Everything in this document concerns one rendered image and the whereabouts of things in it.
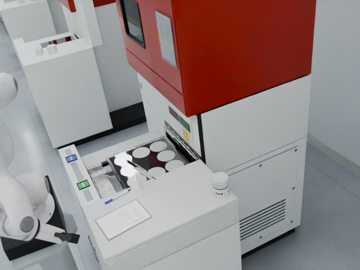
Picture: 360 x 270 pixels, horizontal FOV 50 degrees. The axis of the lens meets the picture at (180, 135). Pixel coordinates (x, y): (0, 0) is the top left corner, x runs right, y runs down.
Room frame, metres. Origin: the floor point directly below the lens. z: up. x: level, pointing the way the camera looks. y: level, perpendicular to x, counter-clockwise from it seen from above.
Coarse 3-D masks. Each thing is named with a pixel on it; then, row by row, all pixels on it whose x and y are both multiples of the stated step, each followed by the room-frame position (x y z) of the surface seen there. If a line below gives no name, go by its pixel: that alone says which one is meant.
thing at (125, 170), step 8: (168, 144) 1.84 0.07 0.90; (128, 152) 1.81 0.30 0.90; (152, 152) 1.78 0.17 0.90; (176, 152) 1.75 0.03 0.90; (112, 160) 1.76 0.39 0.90; (120, 160) 1.75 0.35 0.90; (136, 160) 1.73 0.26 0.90; (144, 160) 1.72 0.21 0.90; (152, 160) 1.71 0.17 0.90; (120, 168) 1.67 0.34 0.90; (128, 168) 1.66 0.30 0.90; (144, 168) 1.64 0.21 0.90; (120, 176) 1.60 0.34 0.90; (128, 176) 1.59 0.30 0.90
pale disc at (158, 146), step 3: (159, 141) 1.88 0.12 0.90; (162, 141) 1.87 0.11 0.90; (153, 144) 1.86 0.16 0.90; (156, 144) 1.85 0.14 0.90; (159, 144) 1.85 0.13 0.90; (162, 144) 1.85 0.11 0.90; (165, 144) 1.84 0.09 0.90; (150, 147) 1.83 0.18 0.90; (153, 147) 1.83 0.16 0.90; (156, 147) 1.82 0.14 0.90; (159, 147) 1.82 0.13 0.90; (162, 147) 1.81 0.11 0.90; (165, 147) 1.81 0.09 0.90; (153, 150) 1.80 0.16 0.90; (156, 150) 1.79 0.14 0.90; (159, 150) 1.79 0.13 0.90; (162, 150) 1.79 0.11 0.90
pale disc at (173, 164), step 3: (168, 162) 1.67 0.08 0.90; (171, 162) 1.66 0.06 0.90; (174, 162) 1.66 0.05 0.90; (177, 162) 1.65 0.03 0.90; (180, 162) 1.65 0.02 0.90; (168, 165) 1.64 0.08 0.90; (171, 165) 1.64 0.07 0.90; (174, 165) 1.63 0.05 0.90; (177, 165) 1.63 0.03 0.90; (180, 165) 1.63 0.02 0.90; (183, 165) 1.62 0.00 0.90; (168, 168) 1.61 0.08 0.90; (171, 168) 1.61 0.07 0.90; (174, 168) 1.61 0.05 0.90
